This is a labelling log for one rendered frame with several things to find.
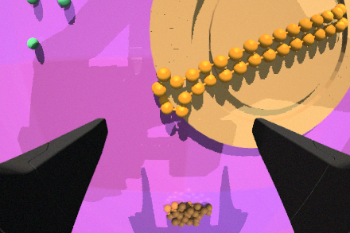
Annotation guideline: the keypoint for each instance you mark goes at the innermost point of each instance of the light orange round board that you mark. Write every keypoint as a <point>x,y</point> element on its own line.
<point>296,92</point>

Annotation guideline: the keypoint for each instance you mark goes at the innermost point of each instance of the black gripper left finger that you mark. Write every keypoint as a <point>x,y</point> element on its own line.
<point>41,191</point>

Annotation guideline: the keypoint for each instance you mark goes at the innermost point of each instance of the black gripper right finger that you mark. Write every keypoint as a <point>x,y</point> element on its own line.
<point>312,180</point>

